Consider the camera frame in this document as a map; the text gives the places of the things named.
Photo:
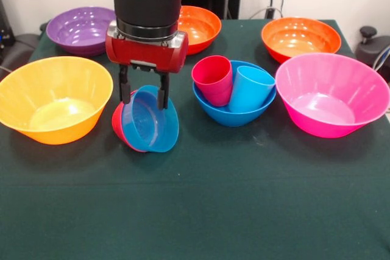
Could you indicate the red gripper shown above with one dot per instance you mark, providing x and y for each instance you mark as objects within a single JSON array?
[{"x": 143, "y": 54}]

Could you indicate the small translucent blue bowl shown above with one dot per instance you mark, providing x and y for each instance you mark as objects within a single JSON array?
[{"x": 146, "y": 132}]

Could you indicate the small red plastic bowl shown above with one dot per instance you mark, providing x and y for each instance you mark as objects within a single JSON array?
[{"x": 117, "y": 126}]

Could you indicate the red plastic cup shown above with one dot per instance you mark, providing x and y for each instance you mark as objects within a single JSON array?
[{"x": 213, "y": 86}]

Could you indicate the orange plastic bowl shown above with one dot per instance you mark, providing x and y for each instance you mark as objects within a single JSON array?
[
  {"x": 304, "y": 37},
  {"x": 204, "y": 28}
]

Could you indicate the opaque blue plastic bowl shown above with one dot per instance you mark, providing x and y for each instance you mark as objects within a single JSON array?
[{"x": 237, "y": 118}]

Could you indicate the blue plastic cup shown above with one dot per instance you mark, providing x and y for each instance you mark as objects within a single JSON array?
[{"x": 248, "y": 95}]

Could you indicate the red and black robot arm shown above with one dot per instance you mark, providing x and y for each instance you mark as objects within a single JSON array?
[{"x": 147, "y": 1}]

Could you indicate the purple plastic bowl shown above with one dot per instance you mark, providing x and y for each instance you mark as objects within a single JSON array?
[{"x": 79, "y": 40}]

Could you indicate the large yellow-orange plastic bowl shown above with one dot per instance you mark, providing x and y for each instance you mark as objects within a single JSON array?
[{"x": 55, "y": 89}]

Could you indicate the black power adapter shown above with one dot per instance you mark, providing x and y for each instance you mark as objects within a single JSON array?
[{"x": 269, "y": 12}]

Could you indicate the black equipment box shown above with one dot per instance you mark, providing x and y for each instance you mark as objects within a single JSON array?
[{"x": 4, "y": 34}]

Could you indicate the large pink plastic bowl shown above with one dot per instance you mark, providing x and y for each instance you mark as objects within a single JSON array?
[{"x": 329, "y": 89}]

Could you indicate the dark green tablecloth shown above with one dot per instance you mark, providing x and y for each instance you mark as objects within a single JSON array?
[{"x": 304, "y": 211}]

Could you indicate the black round equipment with knob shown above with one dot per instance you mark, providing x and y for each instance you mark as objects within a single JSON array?
[{"x": 370, "y": 50}]

